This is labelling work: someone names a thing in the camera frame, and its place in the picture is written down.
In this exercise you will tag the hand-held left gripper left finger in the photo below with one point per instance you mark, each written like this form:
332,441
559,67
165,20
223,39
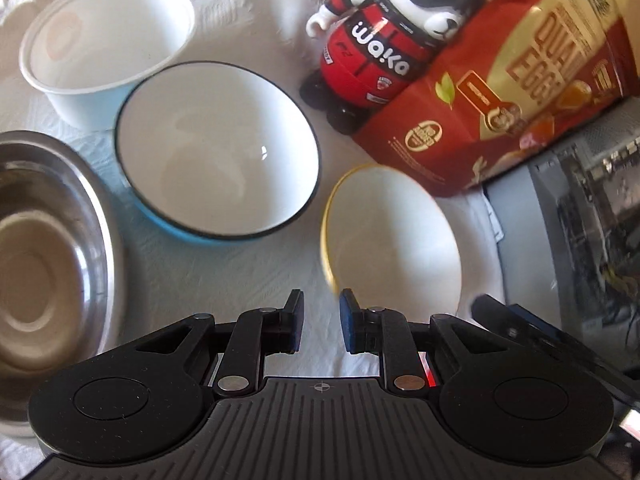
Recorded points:
296,321

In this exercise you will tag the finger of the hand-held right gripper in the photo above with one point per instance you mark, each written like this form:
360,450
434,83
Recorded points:
492,312

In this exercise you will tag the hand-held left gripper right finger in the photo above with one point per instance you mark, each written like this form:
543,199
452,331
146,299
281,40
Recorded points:
349,321

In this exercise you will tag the yellow bowl with white inside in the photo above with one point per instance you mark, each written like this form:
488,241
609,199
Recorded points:
395,240

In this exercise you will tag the blue bowl with black rim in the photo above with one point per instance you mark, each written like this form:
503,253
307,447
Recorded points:
215,152

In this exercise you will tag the stainless steel bowl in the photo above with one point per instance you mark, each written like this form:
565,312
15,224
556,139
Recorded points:
45,270

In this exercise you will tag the white paper bowl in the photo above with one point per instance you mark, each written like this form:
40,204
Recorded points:
107,35

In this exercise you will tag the white knitted tablecloth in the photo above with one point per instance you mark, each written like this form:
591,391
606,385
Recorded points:
225,280

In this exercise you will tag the grey computer case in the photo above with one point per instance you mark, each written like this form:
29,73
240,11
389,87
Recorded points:
580,220

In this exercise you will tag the red snack bag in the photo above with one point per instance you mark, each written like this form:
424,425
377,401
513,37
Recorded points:
505,90

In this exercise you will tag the panda toy figure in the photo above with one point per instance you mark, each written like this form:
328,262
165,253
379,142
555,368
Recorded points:
380,50

